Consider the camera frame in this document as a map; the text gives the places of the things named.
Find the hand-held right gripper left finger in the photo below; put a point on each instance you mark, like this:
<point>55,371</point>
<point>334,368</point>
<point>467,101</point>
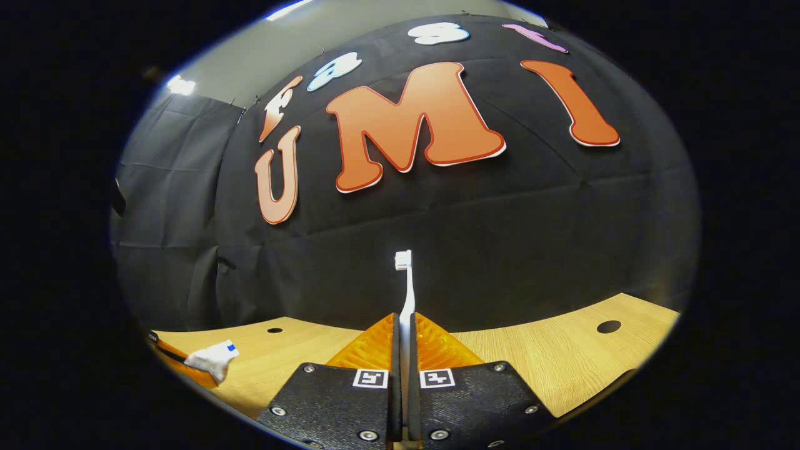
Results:
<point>396,406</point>

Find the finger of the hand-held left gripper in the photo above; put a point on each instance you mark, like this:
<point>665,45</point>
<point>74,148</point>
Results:
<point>172,362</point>

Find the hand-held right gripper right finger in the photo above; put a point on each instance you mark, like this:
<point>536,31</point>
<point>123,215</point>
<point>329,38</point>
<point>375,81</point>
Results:
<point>414,406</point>

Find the white toothpaste tube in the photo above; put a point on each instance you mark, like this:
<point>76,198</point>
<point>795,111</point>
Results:
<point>209,359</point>

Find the white toothbrush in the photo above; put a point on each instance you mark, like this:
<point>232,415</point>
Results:
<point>407,300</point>

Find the black backdrop cloth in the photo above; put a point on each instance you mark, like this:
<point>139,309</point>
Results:
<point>500,250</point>

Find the ceiling light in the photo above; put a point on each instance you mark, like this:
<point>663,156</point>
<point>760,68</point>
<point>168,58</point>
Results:
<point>181,85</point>

